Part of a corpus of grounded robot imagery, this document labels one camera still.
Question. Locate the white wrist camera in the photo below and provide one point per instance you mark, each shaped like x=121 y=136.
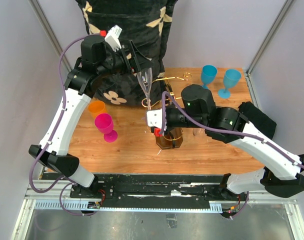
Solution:
x=112 y=37
x=156 y=119

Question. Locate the gold wire wine glass rack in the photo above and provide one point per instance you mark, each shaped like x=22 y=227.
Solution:
x=174 y=138

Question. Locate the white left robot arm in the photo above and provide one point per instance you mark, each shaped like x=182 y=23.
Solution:
x=101 y=57

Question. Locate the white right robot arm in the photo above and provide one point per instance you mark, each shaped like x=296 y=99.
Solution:
x=281 y=175

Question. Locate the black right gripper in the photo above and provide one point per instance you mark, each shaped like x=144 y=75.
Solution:
x=168 y=128

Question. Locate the blue plastic wine glass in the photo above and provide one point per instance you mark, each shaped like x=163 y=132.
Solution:
x=208 y=75

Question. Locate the clear wine glass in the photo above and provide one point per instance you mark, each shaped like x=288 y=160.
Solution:
x=145 y=78

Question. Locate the black cloth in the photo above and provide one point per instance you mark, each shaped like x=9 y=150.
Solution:
x=259 y=119

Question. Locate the teal plastic wine glass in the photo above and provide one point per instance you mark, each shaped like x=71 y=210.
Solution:
x=230 y=80

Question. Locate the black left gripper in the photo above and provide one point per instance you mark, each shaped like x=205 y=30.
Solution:
x=137 y=62

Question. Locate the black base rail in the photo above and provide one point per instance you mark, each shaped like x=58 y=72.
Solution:
x=156 y=191

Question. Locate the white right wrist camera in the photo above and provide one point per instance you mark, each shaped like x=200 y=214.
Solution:
x=156 y=119

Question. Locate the magenta plastic wine glass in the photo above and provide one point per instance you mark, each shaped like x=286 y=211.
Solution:
x=104 y=123

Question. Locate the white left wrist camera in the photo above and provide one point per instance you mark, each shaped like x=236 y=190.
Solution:
x=112 y=37

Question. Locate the orange plastic wine glass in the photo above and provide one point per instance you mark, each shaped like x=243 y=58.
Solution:
x=96 y=108

